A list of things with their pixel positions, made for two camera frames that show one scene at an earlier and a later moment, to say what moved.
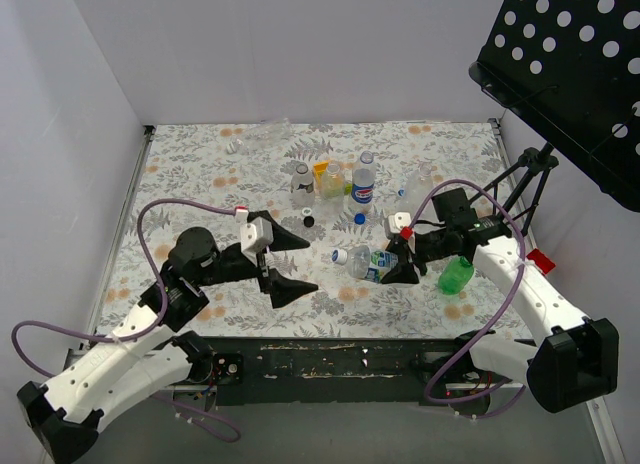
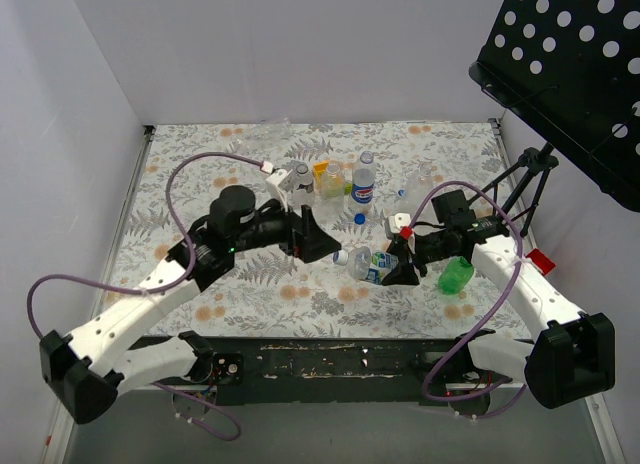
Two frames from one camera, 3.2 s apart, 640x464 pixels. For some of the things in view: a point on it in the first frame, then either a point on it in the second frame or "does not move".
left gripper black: [264, 266] → [299, 234]
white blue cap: [339, 256] does not move
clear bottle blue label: [363, 182] does not move
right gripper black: [415, 249] does not move
